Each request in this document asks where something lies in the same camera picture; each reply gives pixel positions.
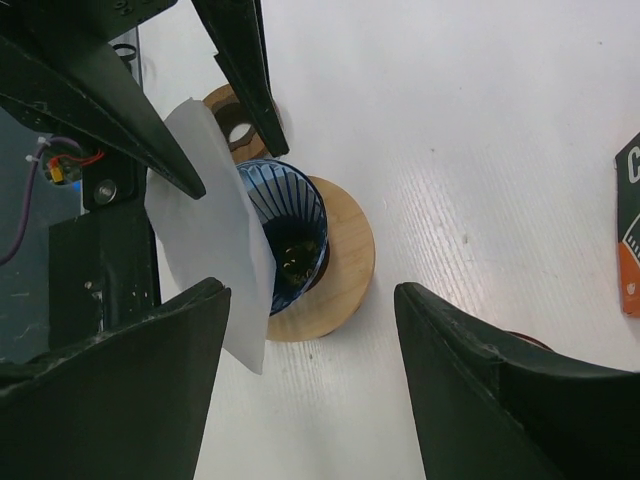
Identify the blue glass dripper cone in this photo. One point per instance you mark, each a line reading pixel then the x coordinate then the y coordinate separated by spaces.
pixel 295 222

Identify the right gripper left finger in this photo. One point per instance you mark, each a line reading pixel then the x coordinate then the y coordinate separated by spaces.
pixel 129 403

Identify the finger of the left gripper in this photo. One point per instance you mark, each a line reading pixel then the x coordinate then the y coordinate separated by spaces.
pixel 236 29

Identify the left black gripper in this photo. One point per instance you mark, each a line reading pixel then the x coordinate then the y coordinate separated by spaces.
pixel 83 89

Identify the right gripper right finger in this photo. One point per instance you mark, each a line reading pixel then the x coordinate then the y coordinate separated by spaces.
pixel 490 405

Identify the light wooden ring holder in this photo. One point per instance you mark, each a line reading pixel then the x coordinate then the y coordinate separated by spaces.
pixel 343 287

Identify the orange coffee filter box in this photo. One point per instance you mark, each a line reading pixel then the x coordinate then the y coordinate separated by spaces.
pixel 628 203

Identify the dark wooden ring holder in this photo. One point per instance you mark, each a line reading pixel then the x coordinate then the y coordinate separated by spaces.
pixel 241 137

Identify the white paper coffee filter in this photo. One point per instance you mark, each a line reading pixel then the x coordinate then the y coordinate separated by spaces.
pixel 218 235

